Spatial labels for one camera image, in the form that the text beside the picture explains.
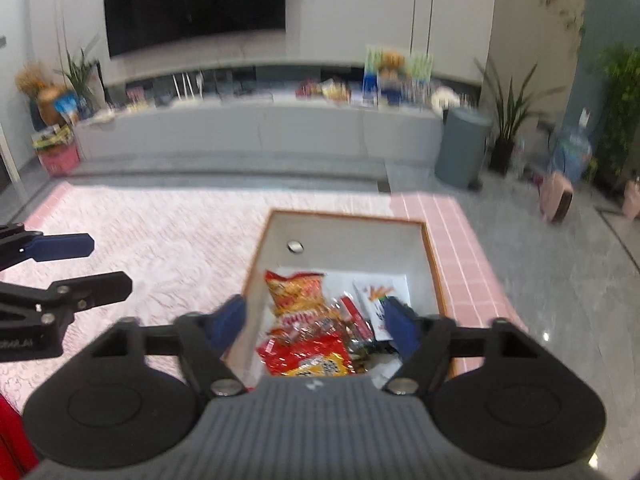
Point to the brown woven vase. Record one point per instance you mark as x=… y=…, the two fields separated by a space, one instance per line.
x=50 y=107

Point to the red yellow cartoon packet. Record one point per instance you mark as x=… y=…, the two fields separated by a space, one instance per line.
x=300 y=355

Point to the blue white carton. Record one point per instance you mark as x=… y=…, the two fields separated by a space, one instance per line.
x=371 y=89

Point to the trailing green plant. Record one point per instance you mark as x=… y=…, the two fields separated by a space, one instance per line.
x=622 y=110

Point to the red snack bag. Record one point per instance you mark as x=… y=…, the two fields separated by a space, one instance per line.
x=309 y=90

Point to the white stick print packet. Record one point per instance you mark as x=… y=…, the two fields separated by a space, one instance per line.
x=380 y=290

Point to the orange stick snack bag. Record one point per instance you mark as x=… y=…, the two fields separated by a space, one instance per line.
x=295 y=292

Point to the pink white lace tablecloth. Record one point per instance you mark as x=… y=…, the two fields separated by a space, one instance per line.
x=150 y=250

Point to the grey trash bin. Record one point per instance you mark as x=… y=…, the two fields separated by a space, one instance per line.
x=462 y=150

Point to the pink red box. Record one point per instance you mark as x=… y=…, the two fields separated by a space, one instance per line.
x=59 y=161

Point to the slender leaf potted plant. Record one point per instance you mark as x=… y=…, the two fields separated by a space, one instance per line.
x=80 y=77

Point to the white router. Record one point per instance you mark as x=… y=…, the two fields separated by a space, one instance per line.
x=187 y=91

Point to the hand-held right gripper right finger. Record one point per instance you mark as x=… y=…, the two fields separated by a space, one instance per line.
x=400 y=327

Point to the dried yellow bouquet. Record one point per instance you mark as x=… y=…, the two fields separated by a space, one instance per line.
x=32 y=80

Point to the white round object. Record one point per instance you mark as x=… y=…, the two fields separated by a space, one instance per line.
x=444 y=99

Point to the blue water jug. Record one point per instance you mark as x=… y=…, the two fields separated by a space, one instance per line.
x=570 y=157

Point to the orange cardboard box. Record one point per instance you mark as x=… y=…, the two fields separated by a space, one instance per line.
x=350 y=245

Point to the pink bucket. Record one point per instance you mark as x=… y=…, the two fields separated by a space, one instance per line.
x=632 y=200

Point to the dark green foil packet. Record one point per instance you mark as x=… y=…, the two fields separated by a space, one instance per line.
x=362 y=347

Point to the small red packet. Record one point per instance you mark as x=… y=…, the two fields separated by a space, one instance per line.
x=355 y=316

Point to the red garment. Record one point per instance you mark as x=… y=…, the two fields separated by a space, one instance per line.
x=12 y=440

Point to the clear brown meat packet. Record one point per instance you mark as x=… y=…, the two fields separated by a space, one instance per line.
x=310 y=327

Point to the green patterned board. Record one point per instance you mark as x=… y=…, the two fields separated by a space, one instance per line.
x=420 y=62

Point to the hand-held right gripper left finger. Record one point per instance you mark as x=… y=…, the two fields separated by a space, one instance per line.
x=227 y=325

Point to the yellow snack bag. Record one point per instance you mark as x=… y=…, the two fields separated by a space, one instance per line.
x=336 y=90

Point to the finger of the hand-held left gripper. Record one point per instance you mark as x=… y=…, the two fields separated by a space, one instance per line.
x=92 y=289
x=60 y=248

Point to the white media console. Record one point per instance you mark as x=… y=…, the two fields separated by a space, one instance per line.
x=250 y=130

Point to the long leaf potted plant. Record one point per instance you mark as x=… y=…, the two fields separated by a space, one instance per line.
x=502 y=157

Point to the colourful packet pile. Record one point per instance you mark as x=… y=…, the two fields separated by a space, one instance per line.
x=52 y=139

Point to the pink heater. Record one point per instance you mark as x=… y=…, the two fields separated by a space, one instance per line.
x=557 y=197

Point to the black television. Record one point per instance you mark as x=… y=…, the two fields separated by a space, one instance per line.
x=195 y=5

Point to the pink checked mat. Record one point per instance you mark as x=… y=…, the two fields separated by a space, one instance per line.
x=470 y=270

